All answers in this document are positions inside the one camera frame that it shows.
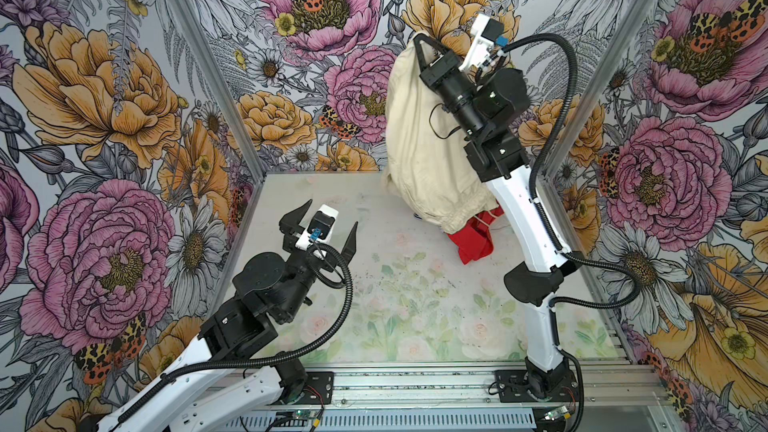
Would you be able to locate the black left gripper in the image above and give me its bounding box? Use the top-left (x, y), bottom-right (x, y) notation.
top-left (277, 198), bottom-right (358, 318)

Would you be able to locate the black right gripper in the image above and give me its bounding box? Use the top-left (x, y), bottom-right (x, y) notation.
top-left (414, 30), bottom-right (491, 138)

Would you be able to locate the cream beige cloth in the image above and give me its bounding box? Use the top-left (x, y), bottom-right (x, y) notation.
top-left (383, 42), bottom-right (497, 234)

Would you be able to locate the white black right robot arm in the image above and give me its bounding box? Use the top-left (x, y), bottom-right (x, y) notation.
top-left (383, 33), bottom-right (578, 400)

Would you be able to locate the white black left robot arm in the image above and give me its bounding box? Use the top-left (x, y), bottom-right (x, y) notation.
top-left (78, 204), bottom-right (356, 431)

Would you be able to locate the red cloth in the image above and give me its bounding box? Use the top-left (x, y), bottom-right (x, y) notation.
top-left (448, 207), bottom-right (504, 265)

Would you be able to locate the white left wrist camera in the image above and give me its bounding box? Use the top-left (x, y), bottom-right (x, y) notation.
top-left (296, 205), bottom-right (339, 251)

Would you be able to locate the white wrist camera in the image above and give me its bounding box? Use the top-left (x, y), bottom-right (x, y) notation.
top-left (296, 205), bottom-right (339, 251)
top-left (459, 14), bottom-right (509, 73)

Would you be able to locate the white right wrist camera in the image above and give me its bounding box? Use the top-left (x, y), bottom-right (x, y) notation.
top-left (459, 14), bottom-right (509, 73)

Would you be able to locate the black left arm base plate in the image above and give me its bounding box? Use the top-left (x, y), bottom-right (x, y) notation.
top-left (280, 371), bottom-right (335, 406)

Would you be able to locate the aluminium corner post left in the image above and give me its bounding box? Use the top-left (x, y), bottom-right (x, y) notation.
top-left (167, 0), bottom-right (266, 186)

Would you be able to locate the aluminium corner post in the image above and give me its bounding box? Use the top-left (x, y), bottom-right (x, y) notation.
top-left (542, 0), bottom-right (657, 179)
top-left (167, 0), bottom-right (266, 186)

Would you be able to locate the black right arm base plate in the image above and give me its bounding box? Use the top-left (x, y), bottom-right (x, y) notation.
top-left (494, 363), bottom-right (579, 403)

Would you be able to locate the black corrugated right cable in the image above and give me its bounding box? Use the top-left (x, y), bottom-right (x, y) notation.
top-left (488, 32), bottom-right (643, 432)

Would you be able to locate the black corrugated cable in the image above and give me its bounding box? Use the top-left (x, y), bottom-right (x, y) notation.
top-left (488, 32), bottom-right (643, 432)
top-left (116, 239), bottom-right (355, 427)

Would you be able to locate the aluminium corner post right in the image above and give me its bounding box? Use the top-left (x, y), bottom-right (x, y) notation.
top-left (542, 0), bottom-right (657, 179)

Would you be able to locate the black corrugated left cable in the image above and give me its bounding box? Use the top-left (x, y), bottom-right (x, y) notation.
top-left (116, 239), bottom-right (355, 427)

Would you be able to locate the white perforated cable duct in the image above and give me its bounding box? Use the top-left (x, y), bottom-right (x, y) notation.
top-left (170, 409), bottom-right (538, 432)

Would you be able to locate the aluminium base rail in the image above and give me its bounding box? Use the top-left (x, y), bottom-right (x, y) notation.
top-left (307, 360), bottom-right (669, 410)

